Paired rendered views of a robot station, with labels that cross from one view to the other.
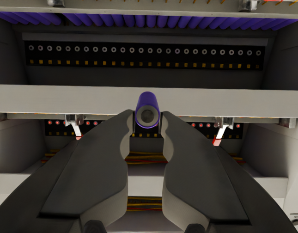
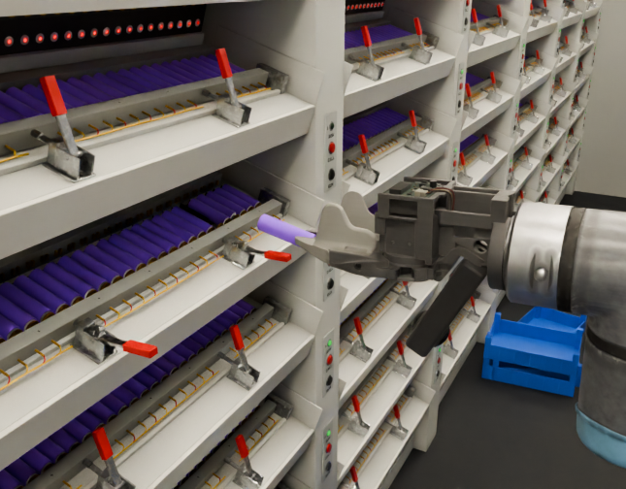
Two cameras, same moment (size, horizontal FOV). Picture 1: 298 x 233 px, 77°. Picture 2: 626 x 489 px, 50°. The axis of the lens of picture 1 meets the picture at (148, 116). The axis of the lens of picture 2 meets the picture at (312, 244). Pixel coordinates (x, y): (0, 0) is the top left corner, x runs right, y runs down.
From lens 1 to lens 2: 68 cm
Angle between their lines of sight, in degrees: 78
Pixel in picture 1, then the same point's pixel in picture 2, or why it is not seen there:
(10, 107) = (284, 120)
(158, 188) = not seen: outside the picture
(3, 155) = (284, 12)
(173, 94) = (154, 188)
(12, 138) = (262, 23)
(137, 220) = not seen: outside the picture
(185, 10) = (131, 288)
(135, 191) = not seen: outside the picture
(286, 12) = (22, 349)
